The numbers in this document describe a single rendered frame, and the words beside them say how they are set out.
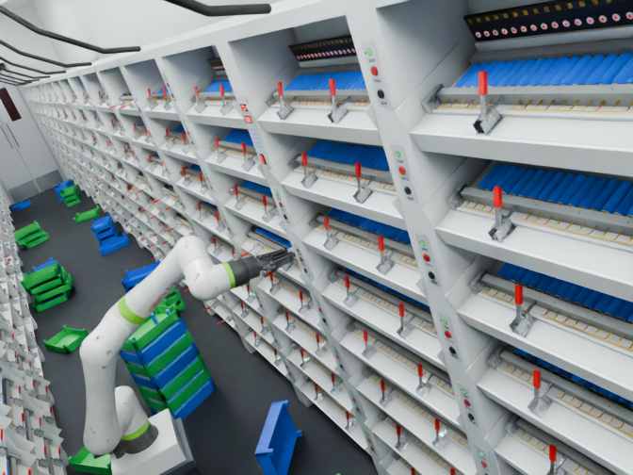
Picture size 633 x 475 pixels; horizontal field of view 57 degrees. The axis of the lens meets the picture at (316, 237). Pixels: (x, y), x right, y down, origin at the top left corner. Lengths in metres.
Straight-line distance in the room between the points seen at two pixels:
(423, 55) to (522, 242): 0.37
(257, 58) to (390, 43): 0.70
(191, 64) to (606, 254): 1.78
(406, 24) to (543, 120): 0.32
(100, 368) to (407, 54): 1.49
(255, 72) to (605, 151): 1.10
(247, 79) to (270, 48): 0.11
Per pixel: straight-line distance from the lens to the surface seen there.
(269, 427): 2.61
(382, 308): 1.67
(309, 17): 1.25
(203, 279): 1.90
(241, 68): 1.69
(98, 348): 2.10
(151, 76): 3.06
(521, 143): 0.91
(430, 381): 1.69
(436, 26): 1.14
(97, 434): 2.35
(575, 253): 0.97
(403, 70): 1.09
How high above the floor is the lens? 1.79
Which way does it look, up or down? 23 degrees down
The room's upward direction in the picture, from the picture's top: 20 degrees counter-clockwise
